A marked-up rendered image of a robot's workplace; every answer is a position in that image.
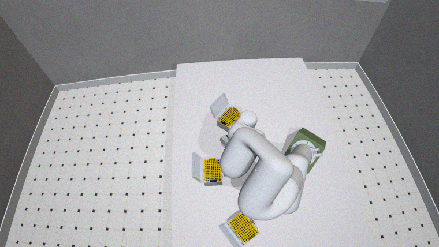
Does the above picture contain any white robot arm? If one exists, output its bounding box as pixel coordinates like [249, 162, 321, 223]
[220, 111, 323, 220]

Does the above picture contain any yellow perforated plate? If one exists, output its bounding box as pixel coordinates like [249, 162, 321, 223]
[228, 213, 258, 243]
[204, 158, 222, 182]
[218, 107, 240, 127]

